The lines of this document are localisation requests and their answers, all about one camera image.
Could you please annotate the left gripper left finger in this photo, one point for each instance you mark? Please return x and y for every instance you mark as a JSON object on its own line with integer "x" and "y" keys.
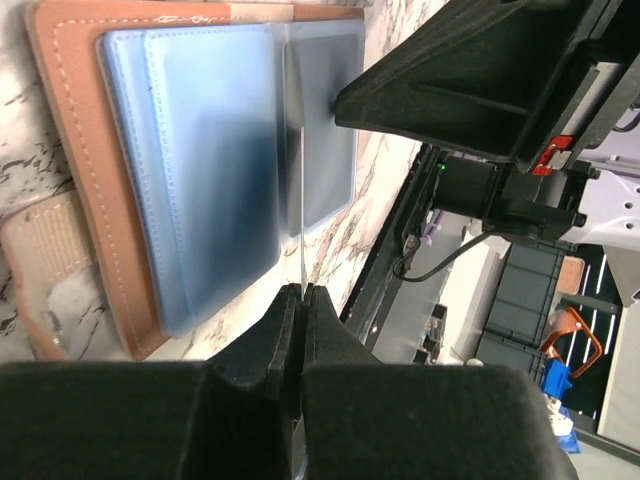
{"x": 229, "y": 417}

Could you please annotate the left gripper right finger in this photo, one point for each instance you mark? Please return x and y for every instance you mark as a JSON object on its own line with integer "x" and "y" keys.
{"x": 365, "y": 419}

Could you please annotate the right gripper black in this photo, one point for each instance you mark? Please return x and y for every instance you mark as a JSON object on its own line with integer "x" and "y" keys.
{"x": 514, "y": 92}

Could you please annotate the brown leather card holder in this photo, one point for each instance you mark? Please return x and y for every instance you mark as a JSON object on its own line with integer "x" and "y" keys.
{"x": 171, "y": 115}

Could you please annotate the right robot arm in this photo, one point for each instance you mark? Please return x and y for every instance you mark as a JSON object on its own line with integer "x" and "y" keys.
{"x": 505, "y": 96}

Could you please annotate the blue plastic object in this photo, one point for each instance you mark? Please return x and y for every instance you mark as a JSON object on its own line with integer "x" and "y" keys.
{"x": 554, "y": 384}

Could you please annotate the dark storage crate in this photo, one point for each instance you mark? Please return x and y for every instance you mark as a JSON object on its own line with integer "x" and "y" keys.
{"x": 528, "y": 290}

